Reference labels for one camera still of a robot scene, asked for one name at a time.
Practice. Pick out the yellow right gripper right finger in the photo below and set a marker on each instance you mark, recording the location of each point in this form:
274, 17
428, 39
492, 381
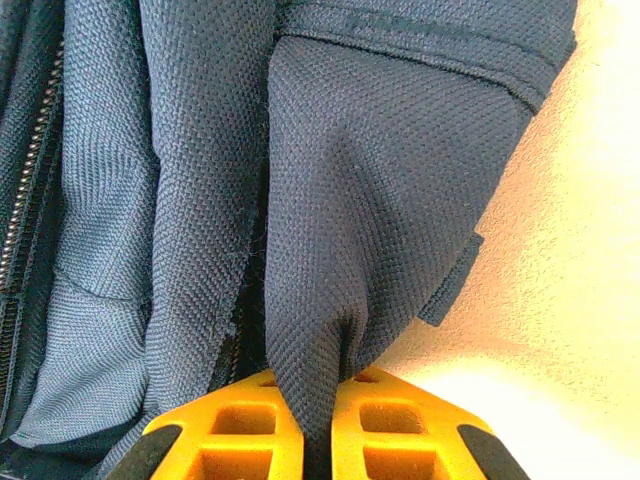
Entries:
410, 430

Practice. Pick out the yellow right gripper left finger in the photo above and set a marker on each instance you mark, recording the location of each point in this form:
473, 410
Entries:
240, 430

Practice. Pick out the navy blue backpack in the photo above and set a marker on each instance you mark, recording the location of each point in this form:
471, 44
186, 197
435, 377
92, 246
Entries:
350, 175

